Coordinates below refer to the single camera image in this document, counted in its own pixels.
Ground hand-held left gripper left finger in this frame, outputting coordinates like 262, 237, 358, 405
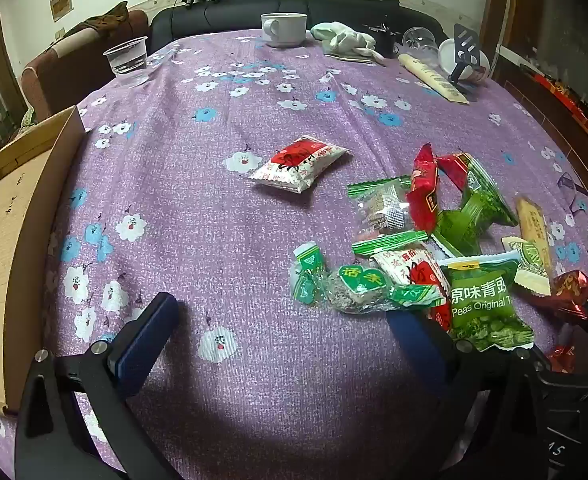
14, 291, 185, 480

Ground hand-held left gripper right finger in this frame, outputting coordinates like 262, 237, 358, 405
388, 310, 550, 480

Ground red foil candy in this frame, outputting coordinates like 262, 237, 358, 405
529, 269, 588, 321
546, 342, 577, 373

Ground clear candy with green label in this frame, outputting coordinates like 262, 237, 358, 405
326, 264, 447, 315

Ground green peas packet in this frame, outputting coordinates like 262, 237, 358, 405
441, 252, 535, 353

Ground small white and green packet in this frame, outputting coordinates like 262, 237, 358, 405
501, 236, 552, 295

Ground long beige snack packet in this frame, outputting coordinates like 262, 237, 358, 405
516, 196, 555, 281

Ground small green candy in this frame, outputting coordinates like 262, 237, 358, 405
289, 241, 331, 306

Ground green snack packet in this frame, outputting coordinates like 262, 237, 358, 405
434, 157, 520, 256

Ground clear packet with green ends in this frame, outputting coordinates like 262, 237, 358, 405
348, 176, 429, 256

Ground red snack packet black label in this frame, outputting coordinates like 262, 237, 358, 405
406, 143, 442, 233
436, 152, 475, 196

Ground cardboard box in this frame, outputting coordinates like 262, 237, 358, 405
0, 105, 87, 416

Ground eyeglasses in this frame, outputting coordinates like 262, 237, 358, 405
556, 172, 588, 211

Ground brown tiled ledge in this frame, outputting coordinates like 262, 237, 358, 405
494, 45, 588, 161

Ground cream tube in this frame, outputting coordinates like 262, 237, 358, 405
398, 53, 471, 106

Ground black phone stand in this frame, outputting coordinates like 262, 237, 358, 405
446, 23, 485, 101

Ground white plate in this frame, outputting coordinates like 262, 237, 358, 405
438, 39, 491, 83

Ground brown armchair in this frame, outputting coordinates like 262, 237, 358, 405
21, 9, 149, 123

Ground clear plastic cup with water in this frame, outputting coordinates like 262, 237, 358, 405
102, 36, 151, 88

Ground thin booklet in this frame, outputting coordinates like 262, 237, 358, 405
321, 50, 375, 65

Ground empty clear plastic cup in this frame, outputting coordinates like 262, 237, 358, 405
401, 26, 442, 61

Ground small black box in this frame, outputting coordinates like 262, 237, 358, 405
369, 25, 399, 58

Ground white cloth gloves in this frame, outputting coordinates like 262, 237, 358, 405
310, 21, 389, 67

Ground brown garment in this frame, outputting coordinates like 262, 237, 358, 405
56, 1, 129, 43

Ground black leather sofa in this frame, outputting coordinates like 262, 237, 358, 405
149, 0, 450, 56

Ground white mug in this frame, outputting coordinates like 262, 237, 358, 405
260, 12, 308, 49

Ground wooden door frame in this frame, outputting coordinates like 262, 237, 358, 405
486, 0, 517, 81

